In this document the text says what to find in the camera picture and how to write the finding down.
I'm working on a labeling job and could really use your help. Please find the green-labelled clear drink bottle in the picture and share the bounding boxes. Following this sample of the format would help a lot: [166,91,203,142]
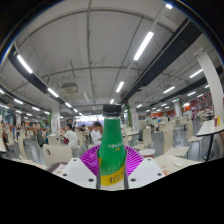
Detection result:
[96,103,128,191]

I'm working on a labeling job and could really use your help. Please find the ceiling air conditioner unit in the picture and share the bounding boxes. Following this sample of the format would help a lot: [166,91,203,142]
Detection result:
[61,82,80,95]

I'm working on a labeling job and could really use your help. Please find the ceiling strip lights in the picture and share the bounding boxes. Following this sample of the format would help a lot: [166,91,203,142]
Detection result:
[0,3,211,121]

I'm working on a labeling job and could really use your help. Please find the beige canteen chairs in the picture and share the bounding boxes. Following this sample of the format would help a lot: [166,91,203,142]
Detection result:
[0,116,201,166]

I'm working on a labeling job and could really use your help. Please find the person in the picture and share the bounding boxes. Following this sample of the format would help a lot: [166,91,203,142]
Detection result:
[90,121,103,146]
[63,122,79,149]
[34,123,46,148]

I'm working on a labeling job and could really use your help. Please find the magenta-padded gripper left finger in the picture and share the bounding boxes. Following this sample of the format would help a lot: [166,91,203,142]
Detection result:
[59,144,101,189]

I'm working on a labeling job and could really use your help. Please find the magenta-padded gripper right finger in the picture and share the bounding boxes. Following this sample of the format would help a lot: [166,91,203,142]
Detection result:
[123,145,165,189]

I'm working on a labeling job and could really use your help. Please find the beige side table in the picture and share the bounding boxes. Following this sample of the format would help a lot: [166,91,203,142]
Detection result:
[196,119,224,162]

